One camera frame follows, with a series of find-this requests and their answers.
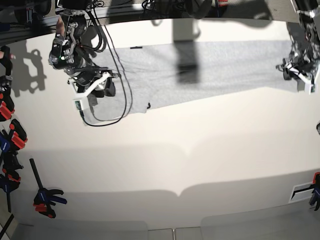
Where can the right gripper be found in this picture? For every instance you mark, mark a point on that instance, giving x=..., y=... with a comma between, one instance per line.
x=101, y=85

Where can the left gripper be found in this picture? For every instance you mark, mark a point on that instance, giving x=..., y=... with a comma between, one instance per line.
x=303, y=70

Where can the grey T-shirt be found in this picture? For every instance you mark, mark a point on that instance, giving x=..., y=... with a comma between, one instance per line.
x=156, y=76

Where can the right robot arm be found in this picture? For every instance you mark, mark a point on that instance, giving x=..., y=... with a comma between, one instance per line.
x=68, y=53

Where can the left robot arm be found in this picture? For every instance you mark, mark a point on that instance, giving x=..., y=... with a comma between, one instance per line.
x=307, y=10

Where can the red black clamp upper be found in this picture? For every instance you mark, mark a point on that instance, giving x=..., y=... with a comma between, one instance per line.
x=7, y=107

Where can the red black clamp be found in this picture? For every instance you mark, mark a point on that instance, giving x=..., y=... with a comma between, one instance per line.
x=17, y=135
x=7, y=107

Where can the red black clamp lower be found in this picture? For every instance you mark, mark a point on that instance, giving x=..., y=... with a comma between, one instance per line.
x=17, y=135

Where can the blue clamp left edge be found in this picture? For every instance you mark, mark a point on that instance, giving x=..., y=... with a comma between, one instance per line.
x=6, y=144

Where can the blue clamp edge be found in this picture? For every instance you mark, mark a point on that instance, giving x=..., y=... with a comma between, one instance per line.
x=315, y=199
x=6, y=144

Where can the blue clamp right edge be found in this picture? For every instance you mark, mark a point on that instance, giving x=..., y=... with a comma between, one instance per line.
x=315, y=199

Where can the blue clamp lower left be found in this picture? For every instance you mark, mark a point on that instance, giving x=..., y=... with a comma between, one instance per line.
x=10, y=179

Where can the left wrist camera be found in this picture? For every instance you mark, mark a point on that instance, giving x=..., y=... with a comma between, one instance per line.
x=306, y=88

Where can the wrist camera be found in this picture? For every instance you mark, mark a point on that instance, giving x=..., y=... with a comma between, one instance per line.
x=306, y=88
x=81, y=103

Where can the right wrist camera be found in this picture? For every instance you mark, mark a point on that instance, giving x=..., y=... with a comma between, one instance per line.
x=81, y=103

